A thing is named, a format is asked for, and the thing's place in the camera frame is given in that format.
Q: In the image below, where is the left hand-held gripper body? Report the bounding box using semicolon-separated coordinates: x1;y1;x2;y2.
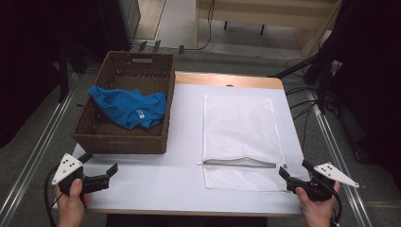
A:
51;152;112;195

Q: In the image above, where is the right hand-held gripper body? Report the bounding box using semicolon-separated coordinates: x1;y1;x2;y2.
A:
287;162;360;202

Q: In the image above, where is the brown wicker basket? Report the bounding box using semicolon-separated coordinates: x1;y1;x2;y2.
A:
71;50;177;155

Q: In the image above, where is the blue shirt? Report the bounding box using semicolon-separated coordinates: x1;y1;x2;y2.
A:
87;85;168;131

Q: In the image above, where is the white mesh laundry bag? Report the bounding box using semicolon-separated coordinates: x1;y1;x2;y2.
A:
197;94;288;192

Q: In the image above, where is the person's right hand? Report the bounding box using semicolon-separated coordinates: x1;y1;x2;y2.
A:
295;181;342;227

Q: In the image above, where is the person's left hand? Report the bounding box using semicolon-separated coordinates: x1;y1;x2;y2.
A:
54;178;93;227

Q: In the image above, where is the black stand leg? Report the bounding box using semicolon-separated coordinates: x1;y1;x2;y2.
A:
267;56;320;79

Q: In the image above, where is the dark curtain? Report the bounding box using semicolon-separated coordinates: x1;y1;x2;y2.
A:
0;0;122;149
316;0;401;192

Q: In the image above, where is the grey cabinet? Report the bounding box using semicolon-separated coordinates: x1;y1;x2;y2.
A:
117;0;142;48

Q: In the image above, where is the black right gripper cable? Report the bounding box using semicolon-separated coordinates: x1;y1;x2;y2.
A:
328;188;343;227

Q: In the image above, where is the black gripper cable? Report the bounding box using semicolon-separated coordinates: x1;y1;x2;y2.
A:
328;188;343;227
44;166;64;227

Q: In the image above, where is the aluminium floor rail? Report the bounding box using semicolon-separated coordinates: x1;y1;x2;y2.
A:
306;89;374;227
0;73;79;227

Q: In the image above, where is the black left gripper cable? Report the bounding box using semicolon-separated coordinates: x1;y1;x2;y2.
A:
44;166;64;227

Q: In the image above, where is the black floor cable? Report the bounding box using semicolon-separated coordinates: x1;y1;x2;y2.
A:
292;102;318;150
285;85;317;96

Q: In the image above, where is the light wooden frame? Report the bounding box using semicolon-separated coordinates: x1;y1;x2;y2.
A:
194;0;344;59

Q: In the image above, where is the black hanging cable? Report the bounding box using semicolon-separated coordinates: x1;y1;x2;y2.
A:
157;0;217;52

